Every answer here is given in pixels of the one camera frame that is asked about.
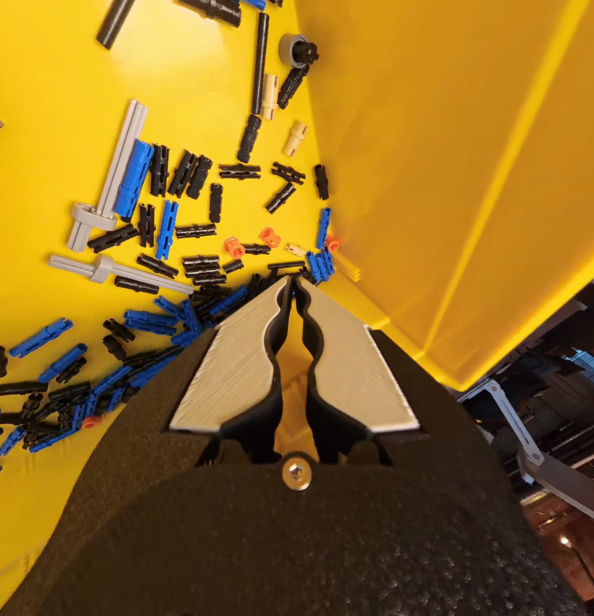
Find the long black axle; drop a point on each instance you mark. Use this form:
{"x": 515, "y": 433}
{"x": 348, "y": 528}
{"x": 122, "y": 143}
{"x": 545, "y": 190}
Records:
{"x": 261, "y": 58}

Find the long grey axle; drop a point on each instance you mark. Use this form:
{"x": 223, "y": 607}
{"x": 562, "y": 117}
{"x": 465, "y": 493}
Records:
{"x": 114, "y": 272}

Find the yellow plastic bin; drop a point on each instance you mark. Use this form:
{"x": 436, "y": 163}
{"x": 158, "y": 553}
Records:
{"x": 451, "y": 144}

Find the grey axle with connector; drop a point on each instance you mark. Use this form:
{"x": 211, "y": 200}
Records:
{"x": 119, "y": 159}

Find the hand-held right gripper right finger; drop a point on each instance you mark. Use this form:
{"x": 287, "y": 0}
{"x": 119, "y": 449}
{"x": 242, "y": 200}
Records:
{"x": 364, "y": 380}

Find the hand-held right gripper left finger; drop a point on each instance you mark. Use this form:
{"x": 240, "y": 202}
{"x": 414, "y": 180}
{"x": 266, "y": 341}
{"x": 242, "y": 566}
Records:
{"x": 225, "y": 380}

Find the single orange bush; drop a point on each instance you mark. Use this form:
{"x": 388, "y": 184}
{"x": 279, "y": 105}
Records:
{"x": 268, "y": 235}
{"x": 332, "y": 243}
{"x": 233, "y": 246}

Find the scatter of blue black pins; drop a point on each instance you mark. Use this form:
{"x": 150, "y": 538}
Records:
{"x": 172, "y": 231}

